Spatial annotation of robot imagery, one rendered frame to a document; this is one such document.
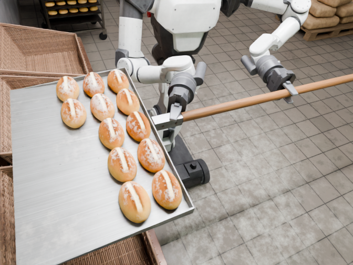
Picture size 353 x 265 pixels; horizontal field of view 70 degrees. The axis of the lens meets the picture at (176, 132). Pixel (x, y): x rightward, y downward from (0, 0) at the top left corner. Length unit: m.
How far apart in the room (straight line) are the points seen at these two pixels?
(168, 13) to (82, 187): 0.72
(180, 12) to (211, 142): 1.49
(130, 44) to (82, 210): 0.67
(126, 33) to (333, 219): 2.01
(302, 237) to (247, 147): 0.84
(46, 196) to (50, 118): 0.25
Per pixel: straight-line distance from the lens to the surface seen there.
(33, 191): 0.67
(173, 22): 1.07
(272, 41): 1.12
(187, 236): 1.87
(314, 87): 1.07
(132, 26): 1.05
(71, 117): 0.73
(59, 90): 0.82
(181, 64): 0.88
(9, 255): 1.05
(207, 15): 1.12
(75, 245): 0.59
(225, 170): 2.19
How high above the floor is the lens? 1.74
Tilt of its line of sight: 48 degrees down
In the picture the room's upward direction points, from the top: 10 degrees clockwise
